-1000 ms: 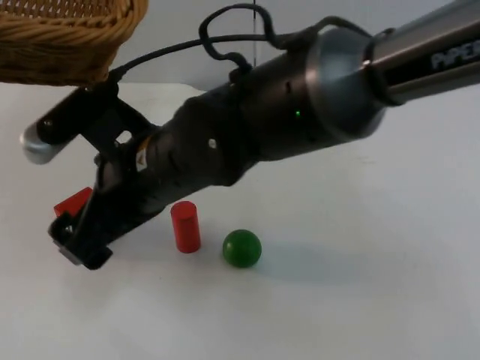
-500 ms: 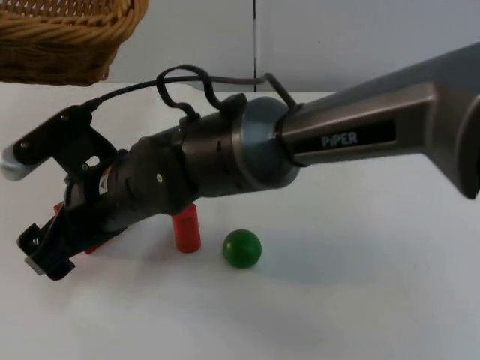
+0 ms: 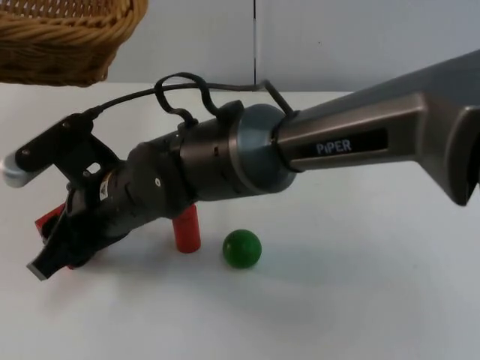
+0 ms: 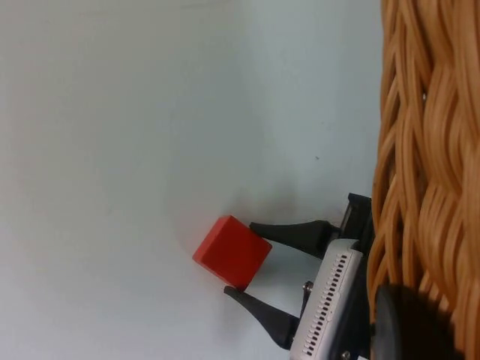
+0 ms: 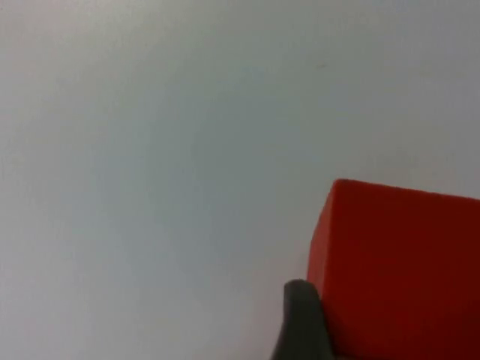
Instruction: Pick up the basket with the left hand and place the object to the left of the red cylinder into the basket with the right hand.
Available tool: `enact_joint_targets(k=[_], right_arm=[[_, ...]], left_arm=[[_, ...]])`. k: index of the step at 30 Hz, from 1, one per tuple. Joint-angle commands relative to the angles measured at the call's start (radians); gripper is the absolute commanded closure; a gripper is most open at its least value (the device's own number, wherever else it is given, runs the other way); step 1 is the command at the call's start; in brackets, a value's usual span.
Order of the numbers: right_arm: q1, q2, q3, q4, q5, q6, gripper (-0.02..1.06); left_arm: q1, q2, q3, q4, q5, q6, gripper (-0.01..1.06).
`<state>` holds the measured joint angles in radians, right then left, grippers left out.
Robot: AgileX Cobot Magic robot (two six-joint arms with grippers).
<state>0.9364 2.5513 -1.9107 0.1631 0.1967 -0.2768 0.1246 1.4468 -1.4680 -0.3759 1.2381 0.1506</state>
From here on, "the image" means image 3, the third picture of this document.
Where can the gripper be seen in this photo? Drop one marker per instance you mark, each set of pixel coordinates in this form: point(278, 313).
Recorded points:
point(146, 187)

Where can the red block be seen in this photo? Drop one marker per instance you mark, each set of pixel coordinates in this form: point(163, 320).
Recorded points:
point(42, 221)

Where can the pale brown wicker basket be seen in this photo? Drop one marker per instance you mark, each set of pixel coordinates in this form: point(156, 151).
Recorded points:
point(56, 41)

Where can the red cylinder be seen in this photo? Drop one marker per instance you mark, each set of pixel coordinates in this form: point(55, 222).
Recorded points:
point(187, 232)

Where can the green ball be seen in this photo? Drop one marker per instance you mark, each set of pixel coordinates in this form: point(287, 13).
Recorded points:
point(242, 249)

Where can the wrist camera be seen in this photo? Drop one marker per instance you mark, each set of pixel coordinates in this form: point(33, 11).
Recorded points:
point(45, 150)

